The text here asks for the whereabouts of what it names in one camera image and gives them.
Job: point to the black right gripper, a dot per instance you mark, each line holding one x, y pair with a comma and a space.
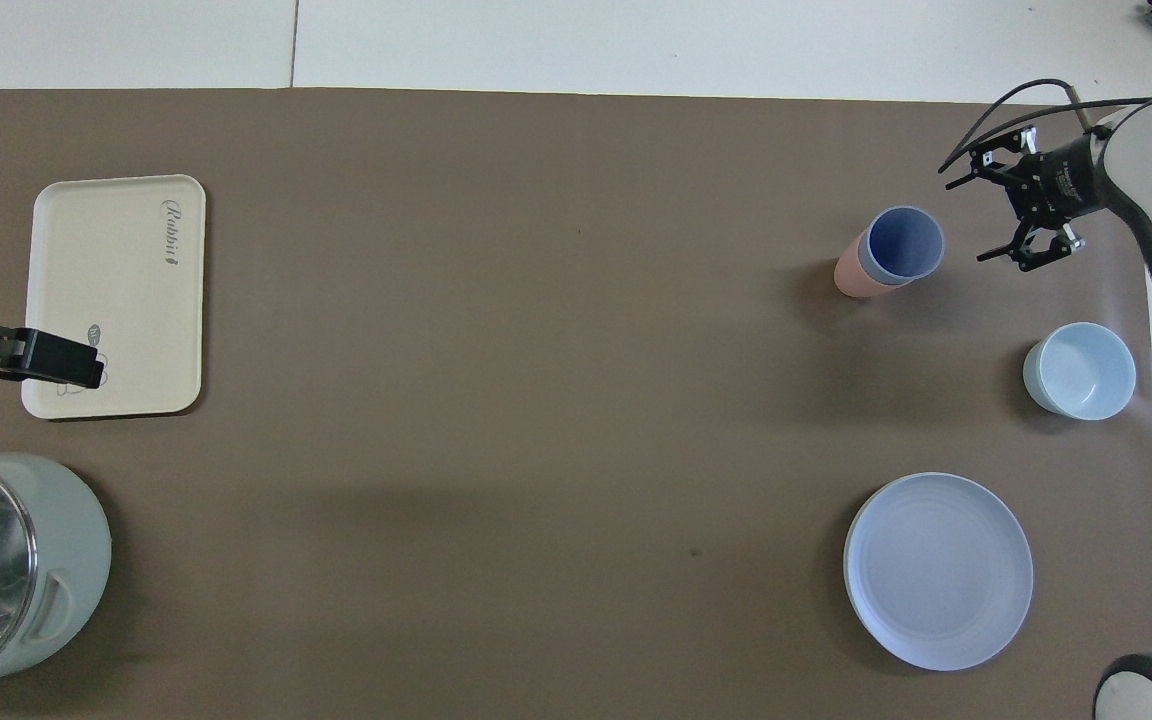
1056, 180

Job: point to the blue plastic cup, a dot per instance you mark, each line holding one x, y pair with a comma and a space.
904, 242

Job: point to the pink plastic cup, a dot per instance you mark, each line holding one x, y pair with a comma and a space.
851, 277

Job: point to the cream rabbit print tray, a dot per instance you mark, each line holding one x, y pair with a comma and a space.
106, 290

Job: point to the light blue bowl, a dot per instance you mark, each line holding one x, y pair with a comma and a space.
1081, 370

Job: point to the pale green electric cooker pot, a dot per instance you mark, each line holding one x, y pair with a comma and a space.
46, 560

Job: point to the lavender round plate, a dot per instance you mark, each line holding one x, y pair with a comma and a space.
939, 570

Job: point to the brown table mat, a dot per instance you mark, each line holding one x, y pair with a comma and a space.
556, 400

